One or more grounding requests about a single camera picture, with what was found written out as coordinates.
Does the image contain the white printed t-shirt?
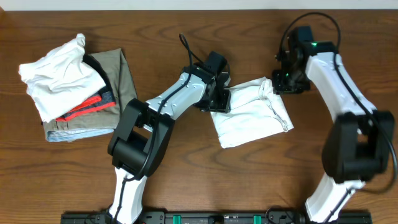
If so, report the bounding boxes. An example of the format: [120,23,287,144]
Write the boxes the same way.
[211,77,294,149]

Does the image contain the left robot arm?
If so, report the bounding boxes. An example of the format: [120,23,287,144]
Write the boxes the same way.
[105,52,231,223]

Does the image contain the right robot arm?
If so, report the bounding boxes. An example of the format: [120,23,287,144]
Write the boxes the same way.
[272,26,395,223]

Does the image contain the olive folded trousers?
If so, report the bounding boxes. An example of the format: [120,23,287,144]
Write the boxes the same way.
[43,49,137,135]

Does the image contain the dark red-trimmed folded garment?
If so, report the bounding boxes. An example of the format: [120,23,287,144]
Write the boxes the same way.
[56,54,116,121]

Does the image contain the light blue folded garment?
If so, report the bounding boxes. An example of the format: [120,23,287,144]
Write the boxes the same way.
[45,128,114,142]

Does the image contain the white folded shirt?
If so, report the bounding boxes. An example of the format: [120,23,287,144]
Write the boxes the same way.
[19,34,106,122]

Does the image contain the left black cable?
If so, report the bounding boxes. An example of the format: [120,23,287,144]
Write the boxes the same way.
[110,32,206,224]

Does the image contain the black cable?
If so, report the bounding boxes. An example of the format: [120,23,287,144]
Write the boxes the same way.
[278,11,398,224]
[110,32,206,224]

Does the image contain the right black cable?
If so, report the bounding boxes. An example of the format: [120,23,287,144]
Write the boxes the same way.
[278,11,398,224]

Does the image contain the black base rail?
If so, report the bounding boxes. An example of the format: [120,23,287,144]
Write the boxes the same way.
[60,210,373,224]

